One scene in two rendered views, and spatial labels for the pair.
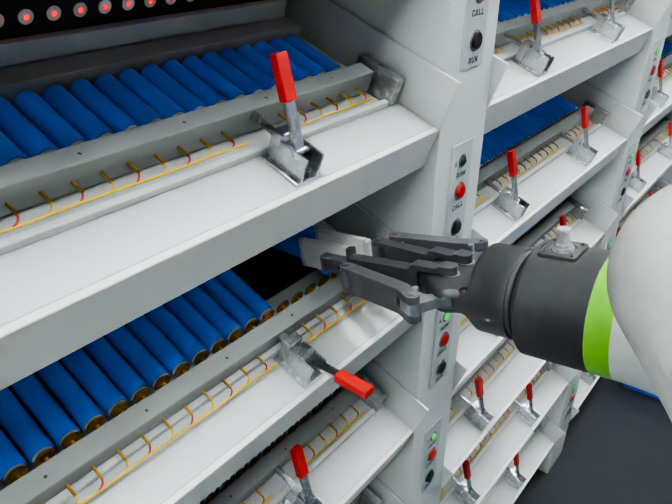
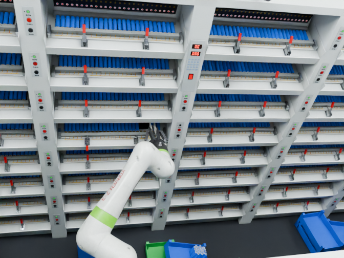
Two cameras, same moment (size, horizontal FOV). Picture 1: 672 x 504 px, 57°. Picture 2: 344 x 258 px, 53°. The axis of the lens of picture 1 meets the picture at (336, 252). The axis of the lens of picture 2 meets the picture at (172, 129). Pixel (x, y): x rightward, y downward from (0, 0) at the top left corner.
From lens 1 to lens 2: 1.44 m
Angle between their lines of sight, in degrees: 29
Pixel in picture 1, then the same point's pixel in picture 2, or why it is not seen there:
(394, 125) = (164, 114)
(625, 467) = (263, 239)
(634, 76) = (284, 127)
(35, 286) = (98, 115)
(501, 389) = (210, 181)
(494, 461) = (206, 199)
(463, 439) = (189, 183)
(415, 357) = not seen: hidden behind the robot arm
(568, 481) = (242, 229)
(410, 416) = not seen: hidden behind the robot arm
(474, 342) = (194, 163)
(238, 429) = (120, 143)
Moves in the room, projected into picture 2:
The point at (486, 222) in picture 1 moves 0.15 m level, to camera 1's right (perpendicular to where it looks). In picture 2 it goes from (200, 139) to (220, 153)
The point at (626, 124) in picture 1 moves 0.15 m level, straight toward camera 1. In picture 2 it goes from (279, 138) to (259, 143)
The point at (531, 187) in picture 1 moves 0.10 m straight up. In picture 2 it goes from (223, 138) to (228, 126)
